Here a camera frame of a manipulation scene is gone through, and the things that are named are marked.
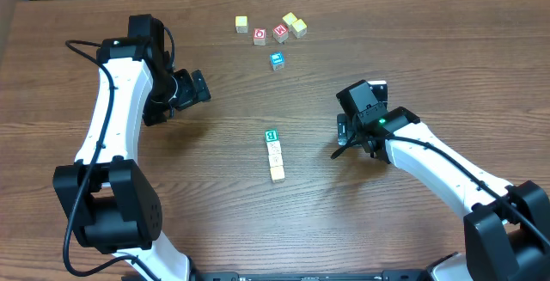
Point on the green letter block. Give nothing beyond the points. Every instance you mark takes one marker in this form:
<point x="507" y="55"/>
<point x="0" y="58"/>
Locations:
<point x="271" y="136"/>

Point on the yellow block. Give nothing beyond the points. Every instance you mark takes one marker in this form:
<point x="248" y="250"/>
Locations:
<point x="289" y="19"/>
<point x="299" y="28"/>
<point x="241" y="24"/>
<point x="277" y="174"/>

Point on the yellow block behind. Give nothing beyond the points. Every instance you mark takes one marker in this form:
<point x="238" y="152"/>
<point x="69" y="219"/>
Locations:
<point x="289" y="19"/>

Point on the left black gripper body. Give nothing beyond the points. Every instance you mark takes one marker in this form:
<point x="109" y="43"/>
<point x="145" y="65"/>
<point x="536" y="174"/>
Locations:
<point x="186" y="94"/>

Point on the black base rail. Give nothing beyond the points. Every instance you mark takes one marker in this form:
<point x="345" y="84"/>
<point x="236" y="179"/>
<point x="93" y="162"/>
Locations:
<point x="388" y="275"/>

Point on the red block with circle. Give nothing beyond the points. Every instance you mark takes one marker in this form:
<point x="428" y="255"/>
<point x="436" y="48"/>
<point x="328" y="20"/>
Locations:
<point x="259" y="37"/>

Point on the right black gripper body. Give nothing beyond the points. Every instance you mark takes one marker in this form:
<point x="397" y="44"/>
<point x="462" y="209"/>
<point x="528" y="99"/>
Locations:
<point x="348" y="125"/>

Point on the plain white wooden block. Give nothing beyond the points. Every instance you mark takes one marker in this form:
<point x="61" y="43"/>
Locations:
<point x="274" y="148"/>

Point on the white blue picture block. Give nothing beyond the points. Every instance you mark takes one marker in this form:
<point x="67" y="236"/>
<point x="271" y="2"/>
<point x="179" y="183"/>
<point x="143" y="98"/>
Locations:
<point x="275" y="160"/>

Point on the red block letter E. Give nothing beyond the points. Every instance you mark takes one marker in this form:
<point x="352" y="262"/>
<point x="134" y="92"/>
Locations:
<point x="280" y="33"/>

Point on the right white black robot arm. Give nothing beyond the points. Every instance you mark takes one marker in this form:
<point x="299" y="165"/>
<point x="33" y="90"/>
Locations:
<point x="506" y="227"/>

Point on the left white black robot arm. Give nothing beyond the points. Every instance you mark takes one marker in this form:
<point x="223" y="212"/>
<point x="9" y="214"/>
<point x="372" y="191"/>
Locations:
<point x="114" y="214"/>

